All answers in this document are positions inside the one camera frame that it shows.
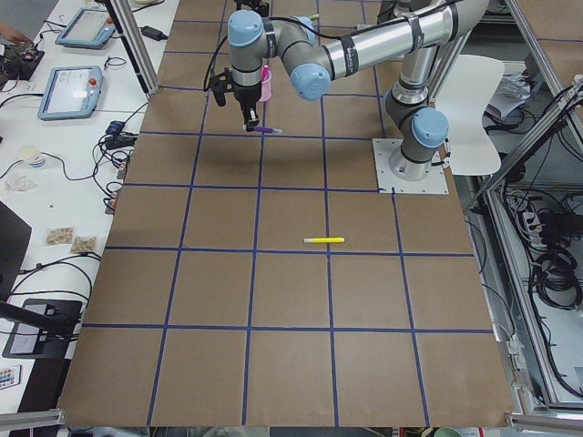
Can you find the white chair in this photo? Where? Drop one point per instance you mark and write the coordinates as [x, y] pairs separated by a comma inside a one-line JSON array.
[[463, 99]]

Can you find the blue teach pendant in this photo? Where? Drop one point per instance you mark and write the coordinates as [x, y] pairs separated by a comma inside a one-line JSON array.
[[90, 28], [71, 93]]

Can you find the aluminium frame post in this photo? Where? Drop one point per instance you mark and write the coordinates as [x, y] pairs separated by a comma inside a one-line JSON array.
[[127, 28]]

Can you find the small white bowl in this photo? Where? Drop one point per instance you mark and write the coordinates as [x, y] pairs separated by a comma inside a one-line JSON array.
[[32, 156]]

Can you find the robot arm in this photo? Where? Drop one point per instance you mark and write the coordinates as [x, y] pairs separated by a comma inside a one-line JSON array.
[[388, 9], [415, 36]]

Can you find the black camera stand base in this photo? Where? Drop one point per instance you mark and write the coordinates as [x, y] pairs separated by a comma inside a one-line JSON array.
[[42, 328]]

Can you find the pink mesh cup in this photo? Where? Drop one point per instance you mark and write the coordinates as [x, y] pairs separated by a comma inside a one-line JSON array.
[[266, 89]]

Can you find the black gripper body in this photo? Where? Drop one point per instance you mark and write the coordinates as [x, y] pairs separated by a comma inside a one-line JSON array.
[[246, 94], [251, 4]]

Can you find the near blue teach pendant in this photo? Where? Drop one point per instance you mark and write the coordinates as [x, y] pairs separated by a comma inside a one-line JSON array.
[[71, 93]]

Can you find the far blue teach pendant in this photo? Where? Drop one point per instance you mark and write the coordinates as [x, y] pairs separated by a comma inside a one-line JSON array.
[[90, 28]]

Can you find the yellow pen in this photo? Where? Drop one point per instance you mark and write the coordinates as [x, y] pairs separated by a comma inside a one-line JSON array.
[[324, 240]]

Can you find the pink pen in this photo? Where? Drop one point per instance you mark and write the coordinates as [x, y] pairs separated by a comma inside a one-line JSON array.
[[265, 73]]

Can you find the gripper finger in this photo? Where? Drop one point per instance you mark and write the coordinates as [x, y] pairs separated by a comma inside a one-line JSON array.
[[250, 117]]

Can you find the black power adapter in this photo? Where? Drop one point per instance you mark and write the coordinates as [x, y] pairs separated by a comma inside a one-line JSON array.
[[153, 33]]

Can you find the snack bag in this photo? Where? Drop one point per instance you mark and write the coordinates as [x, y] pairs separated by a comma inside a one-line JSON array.
[[83, 244], [59, 236]]

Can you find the purple pen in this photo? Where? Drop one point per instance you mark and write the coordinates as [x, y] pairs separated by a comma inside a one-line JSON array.
[[267, 130]]

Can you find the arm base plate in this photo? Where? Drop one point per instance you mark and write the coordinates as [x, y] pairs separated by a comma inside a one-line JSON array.
[[397, 175]]

